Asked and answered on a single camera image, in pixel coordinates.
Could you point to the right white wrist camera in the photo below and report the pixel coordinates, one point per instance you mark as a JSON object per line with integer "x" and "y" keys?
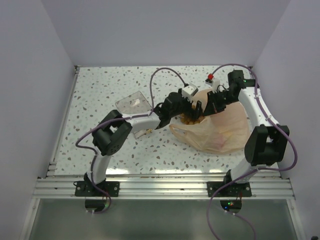
{"x": 213, "y": 82}

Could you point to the clear plastic tray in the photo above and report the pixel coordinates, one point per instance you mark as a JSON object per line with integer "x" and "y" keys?
{"x": 136, "y": 106}

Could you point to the orange translucent plastic bag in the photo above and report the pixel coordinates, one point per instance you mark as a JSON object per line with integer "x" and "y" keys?
{"x": 220, "y": 133}

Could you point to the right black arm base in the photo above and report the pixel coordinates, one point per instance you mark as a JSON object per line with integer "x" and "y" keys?
{"x": 230, "y": 191}

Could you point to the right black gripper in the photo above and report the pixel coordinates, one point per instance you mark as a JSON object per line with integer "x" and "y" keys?
{"x": 212, "y": 106}

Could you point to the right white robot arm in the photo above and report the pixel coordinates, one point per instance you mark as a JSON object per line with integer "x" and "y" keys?
{"x": 267, "y": 142}

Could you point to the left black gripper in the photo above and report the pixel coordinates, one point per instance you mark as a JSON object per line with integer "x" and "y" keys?
{"x": 191, "y": 112}

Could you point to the aluminium mounting rail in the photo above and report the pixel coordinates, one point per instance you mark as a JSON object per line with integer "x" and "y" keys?
{"x": 185, "y": 186}

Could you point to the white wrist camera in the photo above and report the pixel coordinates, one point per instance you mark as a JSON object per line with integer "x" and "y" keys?
{"x": 189, "y": 91}
{"x": 213, "y": 82}

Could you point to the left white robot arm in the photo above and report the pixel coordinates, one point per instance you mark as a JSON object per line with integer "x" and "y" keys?
{"x": 110, "y": 135}

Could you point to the brown longan bunch with leaves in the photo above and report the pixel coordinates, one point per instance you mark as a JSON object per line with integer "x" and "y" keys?
{"x": 189, "y": 121}

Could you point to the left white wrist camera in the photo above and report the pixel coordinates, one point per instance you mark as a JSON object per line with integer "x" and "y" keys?
{"x": 189, "y": 91}

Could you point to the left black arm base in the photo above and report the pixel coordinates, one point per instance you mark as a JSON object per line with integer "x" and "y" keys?
{"x": 86, "y": 189}

